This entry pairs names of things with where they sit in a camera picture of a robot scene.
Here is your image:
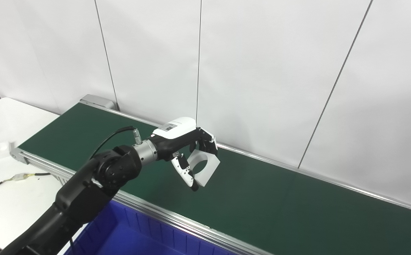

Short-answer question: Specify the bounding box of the blue plastic bin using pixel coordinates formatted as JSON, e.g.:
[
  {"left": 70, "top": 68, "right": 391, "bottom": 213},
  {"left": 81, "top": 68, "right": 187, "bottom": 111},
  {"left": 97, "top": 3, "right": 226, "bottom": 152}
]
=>
[{"left": 64, "top": 200, "right": 241, "bottom": 255}]

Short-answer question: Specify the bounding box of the white square part round hole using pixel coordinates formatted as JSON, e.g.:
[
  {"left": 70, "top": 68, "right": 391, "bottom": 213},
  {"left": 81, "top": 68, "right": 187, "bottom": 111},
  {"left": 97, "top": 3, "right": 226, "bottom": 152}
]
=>
[{"left": 188, "top": 149, "right": 221, "bottom": 187}]

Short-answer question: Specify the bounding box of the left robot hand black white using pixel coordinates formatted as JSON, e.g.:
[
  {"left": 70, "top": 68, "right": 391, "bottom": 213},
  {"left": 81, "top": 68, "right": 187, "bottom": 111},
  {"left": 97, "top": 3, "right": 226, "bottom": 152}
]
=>
[{"left": 152, "top": 117, "right": 218, "bottom": 192}]

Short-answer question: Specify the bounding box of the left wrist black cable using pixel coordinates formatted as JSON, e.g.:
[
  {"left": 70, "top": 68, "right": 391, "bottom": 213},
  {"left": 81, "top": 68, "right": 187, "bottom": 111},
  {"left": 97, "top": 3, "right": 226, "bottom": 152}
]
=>
[{"left": 89, "top": 126, "right": 143, "bottom": 160}]

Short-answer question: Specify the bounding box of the black cable yellow connector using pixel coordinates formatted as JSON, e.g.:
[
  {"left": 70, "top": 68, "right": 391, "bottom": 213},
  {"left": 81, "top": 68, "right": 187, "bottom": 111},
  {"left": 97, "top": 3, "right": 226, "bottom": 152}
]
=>
[{"left": 0, "top": 172, "right": 52, "bottom": 197}]

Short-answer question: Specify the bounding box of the green conveyor belt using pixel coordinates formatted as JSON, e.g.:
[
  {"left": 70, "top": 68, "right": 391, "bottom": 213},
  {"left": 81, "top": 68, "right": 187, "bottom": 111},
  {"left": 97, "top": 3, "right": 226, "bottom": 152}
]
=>
[
  {"left": 10, "top": 94, "right": 411, "bottom": 255},
  {"left": 18, "top": 103, "right": 411, "bottom": 255}
]

